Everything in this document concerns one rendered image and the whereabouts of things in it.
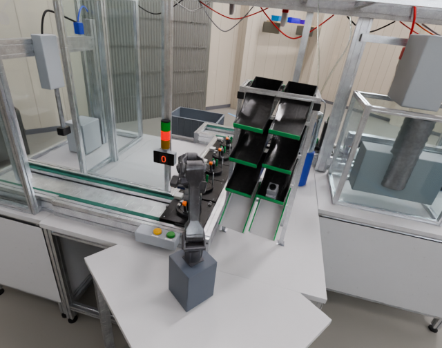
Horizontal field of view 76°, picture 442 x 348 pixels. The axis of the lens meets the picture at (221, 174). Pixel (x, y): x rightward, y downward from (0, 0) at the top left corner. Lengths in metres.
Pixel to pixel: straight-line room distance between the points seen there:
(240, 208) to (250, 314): 0.49
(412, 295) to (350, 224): 0.75
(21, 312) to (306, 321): 1.94
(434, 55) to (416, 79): 0.13
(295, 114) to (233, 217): 0.58
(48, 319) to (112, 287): 1.14
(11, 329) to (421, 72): 2.95
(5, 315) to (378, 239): 2.57
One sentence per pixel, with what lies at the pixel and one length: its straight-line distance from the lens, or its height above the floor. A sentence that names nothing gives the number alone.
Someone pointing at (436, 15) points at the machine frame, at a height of 2.05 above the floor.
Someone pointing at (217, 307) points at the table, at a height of 0.86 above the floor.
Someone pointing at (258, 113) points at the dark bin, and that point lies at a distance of 1.28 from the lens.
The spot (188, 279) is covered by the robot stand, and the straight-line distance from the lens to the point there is 1.12.
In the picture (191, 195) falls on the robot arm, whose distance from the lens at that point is 1.05.
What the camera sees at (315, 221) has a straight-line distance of 1.87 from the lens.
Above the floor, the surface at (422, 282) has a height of 0.45.
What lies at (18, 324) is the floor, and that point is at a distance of 2.52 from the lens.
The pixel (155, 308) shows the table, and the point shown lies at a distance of 1.29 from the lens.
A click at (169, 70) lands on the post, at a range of 1.47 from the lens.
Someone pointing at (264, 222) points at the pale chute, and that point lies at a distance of 1.44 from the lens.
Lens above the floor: 1.90
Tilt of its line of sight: 29 degrees down
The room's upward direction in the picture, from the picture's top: 6 degrees clockwise
